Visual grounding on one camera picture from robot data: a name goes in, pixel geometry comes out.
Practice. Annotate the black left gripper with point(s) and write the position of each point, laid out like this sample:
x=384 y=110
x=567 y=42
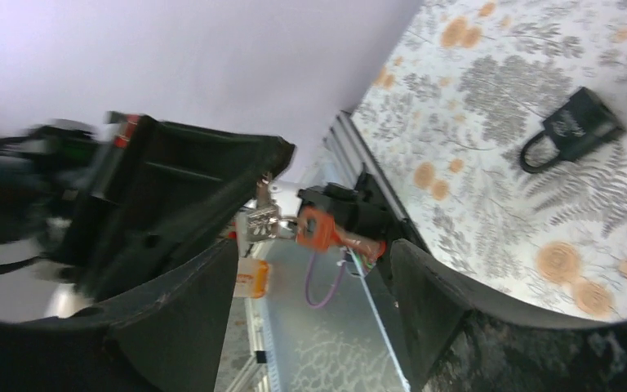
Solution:
x=161 y=193

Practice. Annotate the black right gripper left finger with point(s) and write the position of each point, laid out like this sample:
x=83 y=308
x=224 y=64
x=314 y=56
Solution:
x=164 y=335

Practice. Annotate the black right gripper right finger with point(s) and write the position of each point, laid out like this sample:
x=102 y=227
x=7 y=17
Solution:
x=462 y=335

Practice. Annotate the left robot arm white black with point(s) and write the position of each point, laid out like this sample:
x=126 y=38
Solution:
x=328 y=216

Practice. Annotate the orange drink bottle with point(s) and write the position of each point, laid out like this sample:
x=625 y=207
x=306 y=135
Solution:
x=252 y=278

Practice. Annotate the black padlock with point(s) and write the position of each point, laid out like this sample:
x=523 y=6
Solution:
x=577 y=128

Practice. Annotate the floral table mat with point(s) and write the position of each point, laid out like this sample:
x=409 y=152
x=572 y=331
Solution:
x=469 y=83

